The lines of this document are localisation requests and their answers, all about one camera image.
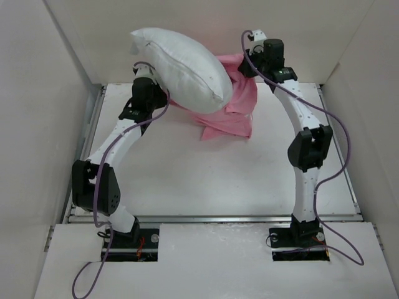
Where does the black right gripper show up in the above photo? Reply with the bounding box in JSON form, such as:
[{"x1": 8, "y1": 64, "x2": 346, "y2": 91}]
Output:
[{"x1": 238, "y1": 45, "x2": 269, "y2": 78}]

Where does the white pillow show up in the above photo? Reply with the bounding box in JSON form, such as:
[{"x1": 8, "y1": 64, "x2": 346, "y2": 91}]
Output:
[{"x1": 130, "y1": 27, "x2": 233, "y2": 114}]

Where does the pink satin pillowcase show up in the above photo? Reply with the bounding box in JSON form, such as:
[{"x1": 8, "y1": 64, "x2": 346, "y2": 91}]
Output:
[{"x1": 186, "y1": 53, "x2": 259, "y2": 141}]

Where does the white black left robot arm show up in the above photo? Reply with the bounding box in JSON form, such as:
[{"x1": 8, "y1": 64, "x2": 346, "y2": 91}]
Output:
[{"x1": 72, "y1": 77, "x2": 169, "y2": 247}]

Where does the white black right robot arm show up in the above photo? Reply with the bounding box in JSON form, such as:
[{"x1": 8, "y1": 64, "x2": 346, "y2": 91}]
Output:
[{"x1": 238, "y1": 31, "x2": 333, "y2": 248}]

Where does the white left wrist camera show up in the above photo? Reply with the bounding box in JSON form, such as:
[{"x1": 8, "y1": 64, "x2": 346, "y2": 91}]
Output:
[{"x1": 133, "y1": 62, "x2": 156, "y2": 81}]

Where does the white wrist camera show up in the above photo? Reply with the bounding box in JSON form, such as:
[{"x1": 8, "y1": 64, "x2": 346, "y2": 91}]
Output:
[
  {"x1": 248, "y1": 30, "x2": 267, "y2": 53},
  {"x1": 133, "y1": 62, "x2": 156, "y2": 81}
]

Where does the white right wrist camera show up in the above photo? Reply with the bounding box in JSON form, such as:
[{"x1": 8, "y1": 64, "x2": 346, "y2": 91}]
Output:
[{"x1": 248, "y1": 30, "x2": 267, "y2": 53}]

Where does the aluminium front table rail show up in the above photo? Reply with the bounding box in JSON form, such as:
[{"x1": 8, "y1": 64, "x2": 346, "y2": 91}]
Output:
[{"x1": 62, "y1": 212, "x2": 365, "y2": 224}]

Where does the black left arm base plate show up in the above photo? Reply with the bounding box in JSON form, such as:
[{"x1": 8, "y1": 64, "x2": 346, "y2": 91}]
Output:
[{"x1": 97, "y1": 228, "x2": 160, "y2": 262}]

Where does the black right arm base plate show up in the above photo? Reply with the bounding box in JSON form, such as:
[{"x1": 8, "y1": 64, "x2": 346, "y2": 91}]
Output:
[{"x1": 266, "y1": 227, "x2": 330, "y2": 262}]

